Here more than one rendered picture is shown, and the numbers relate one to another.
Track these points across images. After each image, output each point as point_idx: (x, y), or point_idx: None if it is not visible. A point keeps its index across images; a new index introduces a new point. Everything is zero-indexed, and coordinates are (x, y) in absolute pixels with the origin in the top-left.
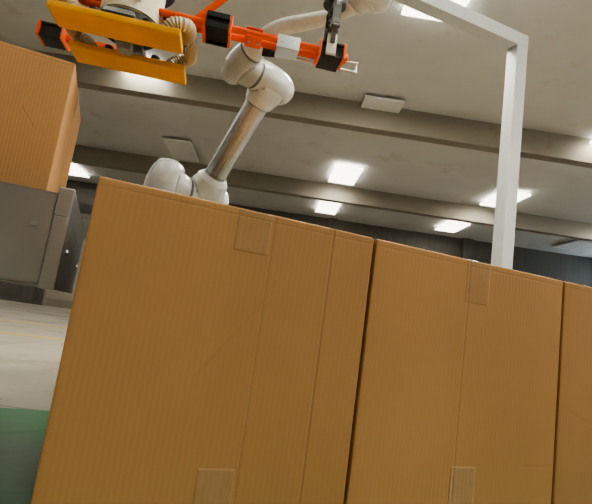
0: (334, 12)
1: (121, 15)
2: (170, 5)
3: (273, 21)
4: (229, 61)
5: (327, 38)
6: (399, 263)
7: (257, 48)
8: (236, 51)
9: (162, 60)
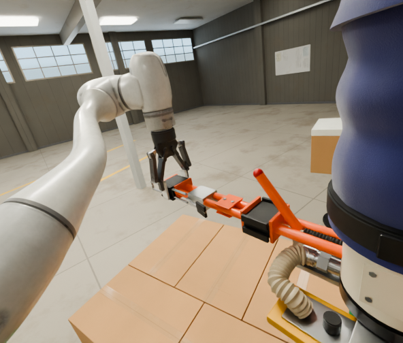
0: (186, 153)
1: None
2: (331, 226)
3: (100, 150)
4: (33, 297)
5: (186, 175)
6: None
7: (218, 213)
8: (58, 250)
9: (322, 299)
